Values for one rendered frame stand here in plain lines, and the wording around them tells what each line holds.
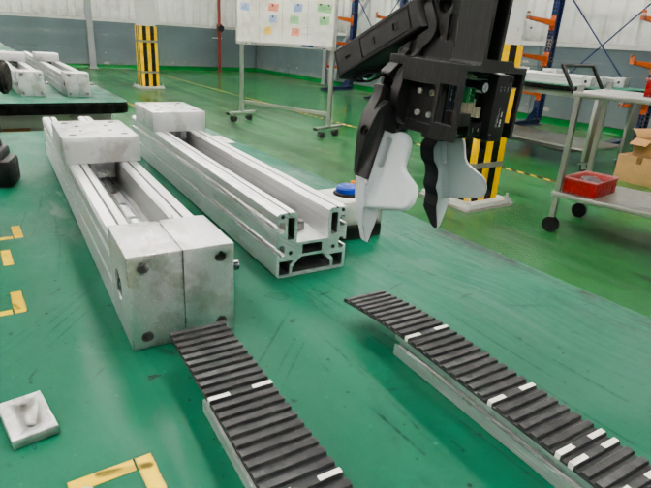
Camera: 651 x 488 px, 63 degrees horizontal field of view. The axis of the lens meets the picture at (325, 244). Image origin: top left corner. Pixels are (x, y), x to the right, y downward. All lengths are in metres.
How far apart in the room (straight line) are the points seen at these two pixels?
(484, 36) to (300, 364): 0.31
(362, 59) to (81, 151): 0.53
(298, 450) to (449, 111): 0.25
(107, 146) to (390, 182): 0.56
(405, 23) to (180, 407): 0.35
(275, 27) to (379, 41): 6.21
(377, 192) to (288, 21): 6.14
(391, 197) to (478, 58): 0.11
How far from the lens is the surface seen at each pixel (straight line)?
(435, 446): 0.43
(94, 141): 0.88
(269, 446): 0.37
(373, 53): 0.46
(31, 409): 0.47
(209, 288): 0.52
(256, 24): 6.87
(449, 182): 0.48
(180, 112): 1.16
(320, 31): 6.25
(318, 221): 0.69
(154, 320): 0.52
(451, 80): 0.38
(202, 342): 0.47
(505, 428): 0.45
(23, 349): 0.57
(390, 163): 0.42
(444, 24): 0.42
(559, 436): 0.42
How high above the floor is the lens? 1.06
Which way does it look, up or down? 21 degrees down
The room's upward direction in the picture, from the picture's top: 4 degrees clockwise
